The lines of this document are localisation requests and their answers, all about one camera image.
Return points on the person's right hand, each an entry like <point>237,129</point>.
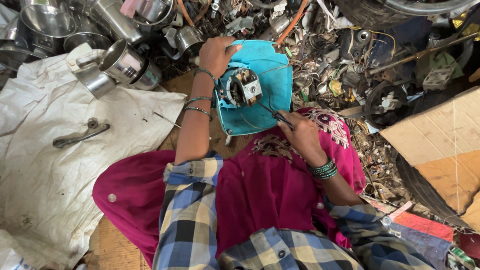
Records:
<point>305,138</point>

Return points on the person's left hand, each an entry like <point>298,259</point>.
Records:
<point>213,56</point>

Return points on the person's right fingers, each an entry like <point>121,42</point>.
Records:
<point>288,119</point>

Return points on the blue plastic appliance housing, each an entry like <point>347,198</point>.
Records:
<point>275,80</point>

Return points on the grey electric motor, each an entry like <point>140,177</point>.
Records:
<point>244,87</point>

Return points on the stack of green bangles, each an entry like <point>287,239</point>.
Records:
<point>323,169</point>

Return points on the pink embroidered garment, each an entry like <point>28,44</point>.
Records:
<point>255,195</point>

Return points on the thin green bangle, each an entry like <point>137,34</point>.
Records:
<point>198,110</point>
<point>208,72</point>
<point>198,99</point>

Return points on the thin metal nail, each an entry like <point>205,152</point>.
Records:
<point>167,120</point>

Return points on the blue checked shirt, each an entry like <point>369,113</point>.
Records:
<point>191,217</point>

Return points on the black rubber tyre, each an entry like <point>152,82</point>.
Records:
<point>378,13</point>
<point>416,183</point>

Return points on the long brass rod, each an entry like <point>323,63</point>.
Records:
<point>416,56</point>

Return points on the brown cardboard sheet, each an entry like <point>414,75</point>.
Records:
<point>438,138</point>

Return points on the white electric socket plate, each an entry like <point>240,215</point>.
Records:
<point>438,78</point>

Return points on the colourful patchwork cloth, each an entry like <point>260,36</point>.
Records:
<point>423,236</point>

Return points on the dark metal nut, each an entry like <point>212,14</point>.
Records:
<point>92,123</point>

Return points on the heap of steel vessels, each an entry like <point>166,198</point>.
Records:
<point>112,26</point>

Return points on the dark metal wrench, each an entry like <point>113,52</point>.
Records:
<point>80,137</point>

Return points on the white woven sack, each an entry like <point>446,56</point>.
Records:
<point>48,180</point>

